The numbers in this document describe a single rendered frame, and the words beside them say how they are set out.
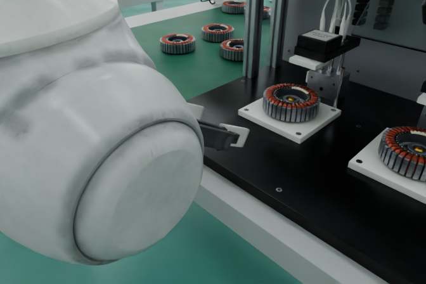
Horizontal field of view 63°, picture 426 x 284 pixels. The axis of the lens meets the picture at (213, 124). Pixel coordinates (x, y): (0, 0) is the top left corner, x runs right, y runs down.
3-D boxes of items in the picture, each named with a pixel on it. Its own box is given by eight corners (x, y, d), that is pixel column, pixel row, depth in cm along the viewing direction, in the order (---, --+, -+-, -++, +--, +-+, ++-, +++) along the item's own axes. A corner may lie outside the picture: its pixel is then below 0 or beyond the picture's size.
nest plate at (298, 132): (299, 144, 63) (300, 138, 62) (238, 115, 72) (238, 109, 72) (340, 115, 72) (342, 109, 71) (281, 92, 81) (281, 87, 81)
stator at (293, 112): (297, 130, 65) (300, 113, 63) (250, 109, 72) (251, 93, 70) (328, 109, 71) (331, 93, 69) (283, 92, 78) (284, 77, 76)
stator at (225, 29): (213, 45, 115) (213, 33, 114) (195, 37, 123) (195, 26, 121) (240, 38, 121) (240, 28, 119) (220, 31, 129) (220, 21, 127)
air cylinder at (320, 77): (335, 102, 77) (339, 78, 74) (305, 91, 82) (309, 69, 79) (345, 94, 80) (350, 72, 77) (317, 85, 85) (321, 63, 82)
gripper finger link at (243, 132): (219, 122, 48) (223, 124, 48) (246, 127, 54) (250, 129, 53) (212, 142, 49) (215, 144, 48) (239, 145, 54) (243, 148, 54)
